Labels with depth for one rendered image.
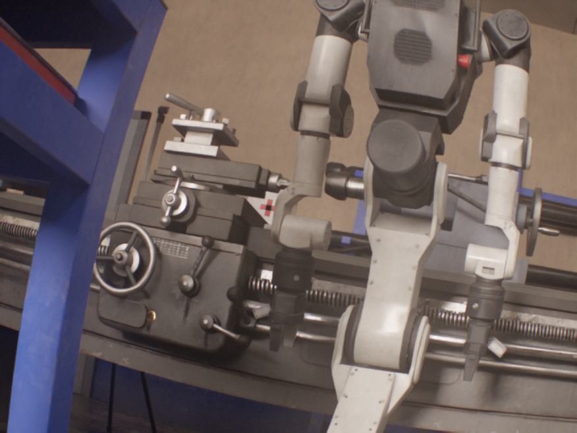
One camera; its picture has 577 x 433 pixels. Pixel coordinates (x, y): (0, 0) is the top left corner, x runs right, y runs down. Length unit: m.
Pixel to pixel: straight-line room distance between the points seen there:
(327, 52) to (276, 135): 4.09
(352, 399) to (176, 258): 0.74
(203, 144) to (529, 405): 1.23
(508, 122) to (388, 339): 0.54
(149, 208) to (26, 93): 1.68
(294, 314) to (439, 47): 0.66
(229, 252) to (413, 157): 0.80
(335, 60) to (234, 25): 4.52
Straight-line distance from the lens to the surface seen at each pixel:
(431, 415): 2.21
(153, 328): 2.36
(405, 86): 1.80
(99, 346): 2.41
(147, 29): 1.01
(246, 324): 2.36
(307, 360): 2.42
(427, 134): 1.75
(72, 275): 0.92
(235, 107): 6.18
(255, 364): 2.45
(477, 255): 1.85
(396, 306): 1.88
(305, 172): 1.92
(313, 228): 1.91
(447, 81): 1.79
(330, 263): 2.43
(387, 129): 1.70
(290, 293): 1.93
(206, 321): 2.27
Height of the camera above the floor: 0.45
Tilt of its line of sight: 10 degrees up
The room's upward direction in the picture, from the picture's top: 12 degrees clockwise
